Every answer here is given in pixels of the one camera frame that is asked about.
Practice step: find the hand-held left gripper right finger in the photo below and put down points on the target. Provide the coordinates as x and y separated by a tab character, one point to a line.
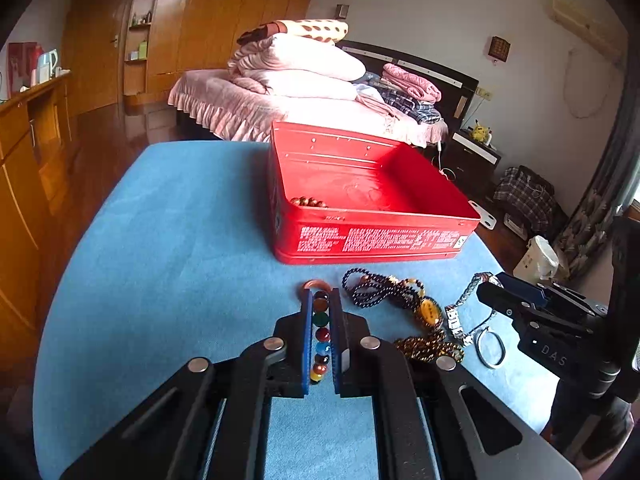
339	342

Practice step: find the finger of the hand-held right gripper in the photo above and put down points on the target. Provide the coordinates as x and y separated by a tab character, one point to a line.
497	300
522	291

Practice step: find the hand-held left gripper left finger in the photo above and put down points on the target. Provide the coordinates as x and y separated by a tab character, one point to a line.
306	342

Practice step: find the silver wristwatch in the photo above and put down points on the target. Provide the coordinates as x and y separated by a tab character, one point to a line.
454	317

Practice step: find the thin silver bangle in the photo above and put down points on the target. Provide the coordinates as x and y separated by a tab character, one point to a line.
492	366

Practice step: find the red tin box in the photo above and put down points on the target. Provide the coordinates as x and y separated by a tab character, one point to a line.
380	180

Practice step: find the person's right hand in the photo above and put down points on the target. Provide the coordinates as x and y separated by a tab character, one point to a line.
590	430

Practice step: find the plaid bag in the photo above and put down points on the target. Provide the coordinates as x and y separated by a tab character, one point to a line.
525	197

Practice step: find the patterned curtain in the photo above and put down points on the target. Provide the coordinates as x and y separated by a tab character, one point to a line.
595	220

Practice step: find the dark nightstand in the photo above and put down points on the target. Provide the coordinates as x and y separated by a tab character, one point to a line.
470	170

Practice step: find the blue tablecloth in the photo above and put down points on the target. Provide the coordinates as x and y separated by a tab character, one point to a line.
175	260

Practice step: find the yellow plush toy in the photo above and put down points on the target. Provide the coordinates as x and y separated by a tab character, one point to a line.
480	132

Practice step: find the dark wooden headboard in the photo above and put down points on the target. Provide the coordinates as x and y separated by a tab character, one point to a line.
452	87

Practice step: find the plaid folded clothes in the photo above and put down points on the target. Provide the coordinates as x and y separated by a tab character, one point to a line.
405	105

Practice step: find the small pink folded blanket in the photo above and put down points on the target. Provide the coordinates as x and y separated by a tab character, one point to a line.
410	80

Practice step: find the bed with pink bedspread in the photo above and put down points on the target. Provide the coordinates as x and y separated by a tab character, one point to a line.
240	110

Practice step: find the light blue cloth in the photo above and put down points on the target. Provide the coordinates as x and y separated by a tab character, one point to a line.
367	91

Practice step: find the large pink folded quilt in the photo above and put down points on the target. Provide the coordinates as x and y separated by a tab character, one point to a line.
300	87
300	57

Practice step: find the spotted cream blanket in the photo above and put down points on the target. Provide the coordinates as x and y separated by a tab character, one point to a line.
310	30

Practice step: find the wooden sideboard cabinet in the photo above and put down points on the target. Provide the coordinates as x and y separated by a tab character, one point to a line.
20	185

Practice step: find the wooden wardrobe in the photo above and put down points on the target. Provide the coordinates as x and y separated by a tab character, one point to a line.
225	10

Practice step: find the wooden door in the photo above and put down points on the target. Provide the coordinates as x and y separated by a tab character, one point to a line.
97	60

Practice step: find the white cup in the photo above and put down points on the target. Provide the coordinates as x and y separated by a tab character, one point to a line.
62	72

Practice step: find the white electric kettle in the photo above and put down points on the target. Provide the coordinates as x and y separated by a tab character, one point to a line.
48	66

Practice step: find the red gift box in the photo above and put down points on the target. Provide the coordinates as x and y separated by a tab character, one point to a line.
22	62

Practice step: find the wall socket by headboard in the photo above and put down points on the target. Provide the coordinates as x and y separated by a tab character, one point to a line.
484	93

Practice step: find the brown framed wall ornament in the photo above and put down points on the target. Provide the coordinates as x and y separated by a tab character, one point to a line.
499	49

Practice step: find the wall air conditioner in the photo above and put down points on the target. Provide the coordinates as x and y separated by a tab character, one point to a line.
585	20

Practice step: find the wall lamp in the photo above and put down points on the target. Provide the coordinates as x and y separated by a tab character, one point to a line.
342	11

